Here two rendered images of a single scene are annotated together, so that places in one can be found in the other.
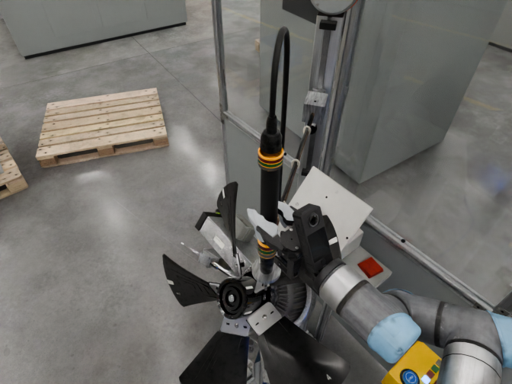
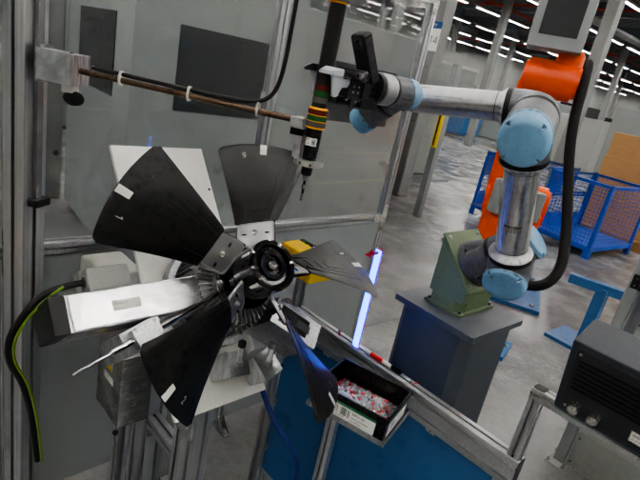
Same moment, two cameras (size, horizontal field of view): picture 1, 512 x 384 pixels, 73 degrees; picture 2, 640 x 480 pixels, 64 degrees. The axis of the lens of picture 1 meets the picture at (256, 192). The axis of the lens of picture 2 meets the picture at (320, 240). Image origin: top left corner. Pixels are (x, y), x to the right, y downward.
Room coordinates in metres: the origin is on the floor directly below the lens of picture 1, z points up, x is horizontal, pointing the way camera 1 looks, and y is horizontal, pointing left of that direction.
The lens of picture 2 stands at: (0.58, 1.11, 1.65)
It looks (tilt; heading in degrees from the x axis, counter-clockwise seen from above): 19 degrees down; 261
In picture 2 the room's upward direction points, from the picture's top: 12 degrees clockwise
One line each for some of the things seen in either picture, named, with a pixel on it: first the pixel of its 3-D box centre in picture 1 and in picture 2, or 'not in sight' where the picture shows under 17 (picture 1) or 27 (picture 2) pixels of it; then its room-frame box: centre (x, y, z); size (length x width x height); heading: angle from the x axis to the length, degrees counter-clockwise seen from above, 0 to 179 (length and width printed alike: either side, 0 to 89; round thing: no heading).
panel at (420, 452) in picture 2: not in sight; (352, 470); (0.12, -0.17, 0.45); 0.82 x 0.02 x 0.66; 128
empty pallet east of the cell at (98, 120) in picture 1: (105, 123); not in sight; (3.16, 1.61, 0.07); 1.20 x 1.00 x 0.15; 107
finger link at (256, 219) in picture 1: (260, 230); (335, 82); (0.44, -0.01, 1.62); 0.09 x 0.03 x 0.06; 49
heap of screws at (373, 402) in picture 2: not in sight; (361, 404); (0.20, -0.01, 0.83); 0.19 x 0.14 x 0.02; 143
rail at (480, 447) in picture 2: not in sight; (378, 374); (0.12, -0.17, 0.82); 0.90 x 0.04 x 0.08; 128
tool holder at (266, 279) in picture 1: (267, 256); (308, 142); (0.47, -0.03, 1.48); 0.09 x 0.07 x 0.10; 163
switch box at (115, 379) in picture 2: not in sight; (124, 375); (0.85, -0.15, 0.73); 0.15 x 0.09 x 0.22; 128
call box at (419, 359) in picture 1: (413, 374); (305, 262); (0.36, -0.48, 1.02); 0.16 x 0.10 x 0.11; 128
